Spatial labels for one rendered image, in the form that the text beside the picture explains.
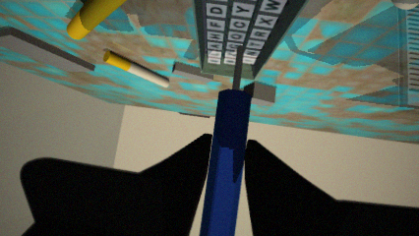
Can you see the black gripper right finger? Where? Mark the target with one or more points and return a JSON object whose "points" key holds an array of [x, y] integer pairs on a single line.
{"points": [[283, 203]]}

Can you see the grey keyboard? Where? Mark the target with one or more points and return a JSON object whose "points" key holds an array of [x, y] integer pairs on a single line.
{"points": [[259, 25]]}

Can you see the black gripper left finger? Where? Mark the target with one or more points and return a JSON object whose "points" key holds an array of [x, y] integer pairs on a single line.
{"points": [[160, 200]]}

